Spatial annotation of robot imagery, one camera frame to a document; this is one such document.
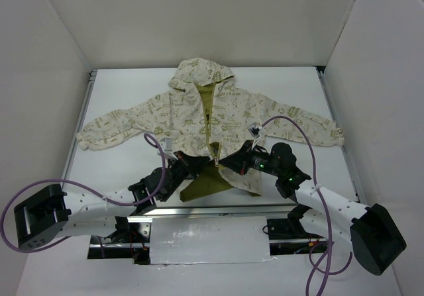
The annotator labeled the left aluminium frame rail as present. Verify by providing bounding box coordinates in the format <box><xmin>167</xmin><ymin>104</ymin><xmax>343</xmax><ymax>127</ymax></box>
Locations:
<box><xmin>62</xmin><ymin>70</ymin><xmax>98</xmax><ymax>179</ymax></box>

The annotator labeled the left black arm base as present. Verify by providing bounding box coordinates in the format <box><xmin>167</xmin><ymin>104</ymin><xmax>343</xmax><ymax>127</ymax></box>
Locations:
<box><xmin>107</xmin><ymin>217</ymin><xmax>150</xmax><ymax>244</ymax></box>

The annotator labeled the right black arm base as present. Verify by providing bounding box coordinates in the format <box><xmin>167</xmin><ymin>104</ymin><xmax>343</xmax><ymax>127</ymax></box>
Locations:
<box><xmin>264</xmin><ymin>207</ymin><xmax>321</xmax><ymax>240</ymax></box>

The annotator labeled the silver foil covered panel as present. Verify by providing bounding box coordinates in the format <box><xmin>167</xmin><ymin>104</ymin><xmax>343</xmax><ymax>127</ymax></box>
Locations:
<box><xmin>150</xmin><ymin>216</ymin><xmax>272</xmax><ymax>265</ymax></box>

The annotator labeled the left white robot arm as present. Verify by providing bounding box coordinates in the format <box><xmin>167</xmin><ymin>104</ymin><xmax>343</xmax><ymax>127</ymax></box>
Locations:
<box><xmin>14</xmin><ymin>152</ymin><xmax>210</xmax><ymax>252</ymax></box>

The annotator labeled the cream jacket with green print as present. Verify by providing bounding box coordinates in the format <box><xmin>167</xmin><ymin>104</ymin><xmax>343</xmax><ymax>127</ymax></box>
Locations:
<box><xmin>76</xmin><ymin>58</ymin><xmax>344</xmax><ymax>202</ymax></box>

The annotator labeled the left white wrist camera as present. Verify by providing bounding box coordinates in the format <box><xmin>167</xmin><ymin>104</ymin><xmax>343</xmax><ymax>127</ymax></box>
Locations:
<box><xmin>160</xmin><ymin>137</ymin><xmax>173</xmax><ymax>154</ymax></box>

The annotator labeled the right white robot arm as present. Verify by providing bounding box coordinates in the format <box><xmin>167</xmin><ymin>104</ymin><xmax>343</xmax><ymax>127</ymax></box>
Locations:
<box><xmin>219</xmin><ymin>140</ymin><xmax>407</xmax><ymax>275</ymax></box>

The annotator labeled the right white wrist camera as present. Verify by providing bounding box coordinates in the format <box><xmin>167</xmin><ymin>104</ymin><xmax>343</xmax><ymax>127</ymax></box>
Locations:
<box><xmin>248</xmin><ymin>123</ymin><xmax>265</xmax><ymax>145</ymax></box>

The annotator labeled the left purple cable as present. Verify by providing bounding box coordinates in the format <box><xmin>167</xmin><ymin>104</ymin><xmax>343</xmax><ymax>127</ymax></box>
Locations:
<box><xmin>1</xmin><ymin>133</ymin><xmax>166</xmax><ymax>254</ymax></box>

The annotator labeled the aluminium front rail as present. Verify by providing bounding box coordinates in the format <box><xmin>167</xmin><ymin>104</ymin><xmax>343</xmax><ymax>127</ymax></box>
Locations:
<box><xmin>140</xmin><ymin>204</ymin><xmax>296</xmax><ymax>219</ymax></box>

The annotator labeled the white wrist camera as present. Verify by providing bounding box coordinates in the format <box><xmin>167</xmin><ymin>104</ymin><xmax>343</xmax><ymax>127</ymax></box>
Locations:
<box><xmin>248</xmin><ymin>123</ymin><xmax>265</xmax><ymax>145</ymax></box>
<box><xmin>160</xmin><ymin>137</ymin><xmax>173</xmax><ymax>154</ymax></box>

